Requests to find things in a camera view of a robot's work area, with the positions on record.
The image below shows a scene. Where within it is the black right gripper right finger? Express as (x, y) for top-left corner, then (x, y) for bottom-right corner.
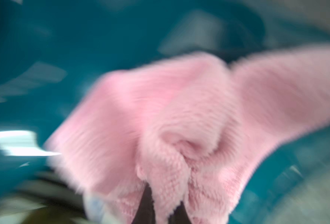
(168, 202), (191, 224)

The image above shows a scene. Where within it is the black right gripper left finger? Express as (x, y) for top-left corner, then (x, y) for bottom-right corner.
(132, 184), (156, 224)

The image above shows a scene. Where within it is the pink microfiber cloth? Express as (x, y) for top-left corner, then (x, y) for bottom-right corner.
(45, 45), (330, 224)

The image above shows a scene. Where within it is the green rubber boot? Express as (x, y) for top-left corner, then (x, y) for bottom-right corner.
(0, 1), (330, 224)

